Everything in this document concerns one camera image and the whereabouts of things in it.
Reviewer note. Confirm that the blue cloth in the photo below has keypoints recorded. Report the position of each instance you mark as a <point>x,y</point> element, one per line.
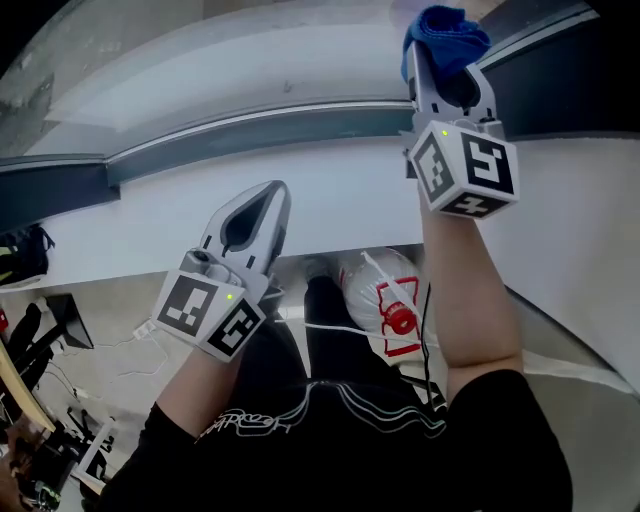
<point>445,35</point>

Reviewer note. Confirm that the white window sill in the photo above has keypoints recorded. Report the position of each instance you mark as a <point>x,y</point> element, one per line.
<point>325,210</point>

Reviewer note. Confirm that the person's right forearm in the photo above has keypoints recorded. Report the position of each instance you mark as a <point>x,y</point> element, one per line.
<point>465,300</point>

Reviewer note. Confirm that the green and black backpack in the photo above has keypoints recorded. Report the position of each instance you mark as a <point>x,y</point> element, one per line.
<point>22,255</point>

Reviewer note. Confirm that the person's black printed shirt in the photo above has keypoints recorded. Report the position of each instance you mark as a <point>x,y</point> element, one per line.
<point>325,460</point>

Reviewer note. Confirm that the wooden desk with black base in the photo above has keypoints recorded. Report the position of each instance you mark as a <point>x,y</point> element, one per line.
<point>70,320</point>

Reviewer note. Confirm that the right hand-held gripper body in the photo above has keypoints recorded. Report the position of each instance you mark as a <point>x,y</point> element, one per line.
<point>480,165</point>

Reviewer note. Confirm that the person's black trousers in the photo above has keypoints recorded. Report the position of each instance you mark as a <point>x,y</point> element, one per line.
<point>325,320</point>

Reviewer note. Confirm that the person's grey shoe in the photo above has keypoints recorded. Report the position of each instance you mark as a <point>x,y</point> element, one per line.
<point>316,267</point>

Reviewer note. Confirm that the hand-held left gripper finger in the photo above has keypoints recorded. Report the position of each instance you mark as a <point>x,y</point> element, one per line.
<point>275,240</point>
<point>220,220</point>

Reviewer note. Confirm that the person's left forearm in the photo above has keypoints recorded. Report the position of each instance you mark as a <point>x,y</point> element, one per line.
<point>200,390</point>

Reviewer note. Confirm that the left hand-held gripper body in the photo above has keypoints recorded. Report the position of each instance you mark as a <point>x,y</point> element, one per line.
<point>200,310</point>

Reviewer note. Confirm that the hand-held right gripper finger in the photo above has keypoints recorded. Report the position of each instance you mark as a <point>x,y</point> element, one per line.
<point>424,85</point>
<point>486,97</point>

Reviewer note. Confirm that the dark window frame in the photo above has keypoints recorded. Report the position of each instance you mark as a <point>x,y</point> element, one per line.
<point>50,190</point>

